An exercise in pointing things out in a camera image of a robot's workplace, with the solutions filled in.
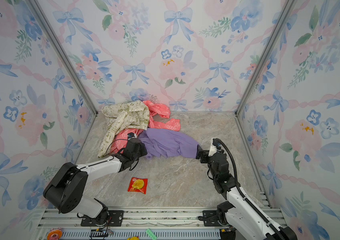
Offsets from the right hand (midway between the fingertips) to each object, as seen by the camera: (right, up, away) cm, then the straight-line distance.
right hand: (206, 145), depth 81 cm
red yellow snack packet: (-37, -23, +2) cm, 44 cm away
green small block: (-28, -40, -12) cm, 50 cm away
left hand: (-34, -1, +11) cm, 36 cm away
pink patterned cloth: (-31, +23, +32) cm, 50 cm away
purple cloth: (-23, -1, +15) cm, 27 cm away
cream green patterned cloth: (-51, +17, +17) cm, 56 cm away
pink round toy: (-71, -39, -13) cm, 82 cm away
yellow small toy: (-36, -41, -13) cm, 56 cm away
